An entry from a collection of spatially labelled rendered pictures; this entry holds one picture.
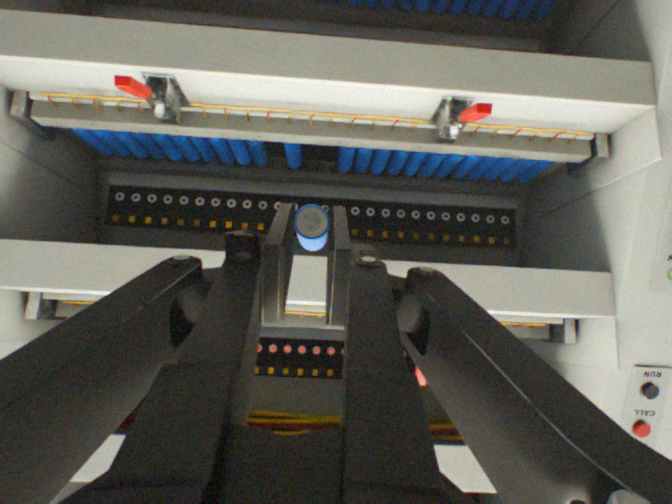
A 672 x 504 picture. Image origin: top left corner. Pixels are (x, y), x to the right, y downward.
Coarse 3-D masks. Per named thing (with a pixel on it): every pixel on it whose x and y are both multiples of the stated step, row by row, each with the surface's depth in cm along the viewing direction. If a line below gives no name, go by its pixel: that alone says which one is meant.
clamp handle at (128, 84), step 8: (120, 80) 28; (128, 80) 28; (136, 80) 29; (120, 88) 29; (128, 88) 29; (136, 88) 29; (144, 88) 30; (136, 96) 31; (144, 96) 31; (152, 96) 32; (160, 104) 35; (160, 112) 35
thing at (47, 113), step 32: (96, 96) 37; (96, 128) 40; (128, 128) 39; (160, 128) 39; (192, 128) 39; (224, 128) 39; (256, 128) 39; (288, 128) 39; (320, 128) 39; (352, 128) 40; (384, 128) 40; (416, 128) 40; (576, 160) 42
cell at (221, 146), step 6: (210, 138) 42; (216, 138) 42; (222, 138) 42; (216, 144) 43; (222, 144) 43; (228, 144) 45; (216, 150) 44; (222, 150) 44; (228, 150) 45; (222, 156) 46; (228, 156) 46; (234, 156) 48; (228, 162) 47
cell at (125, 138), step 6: (114, 132) 41; (120, 132) 41; (126, 132) 42; (120, 138) 42; (126, 138) 43; (132, 138) 43; (126, 144) 44; (132, 144) 44; (138, 144) 45; (132, 150) 45; (138, 150) 46; (144, 150) 46; (138, 156) 47; (144, 156) 47
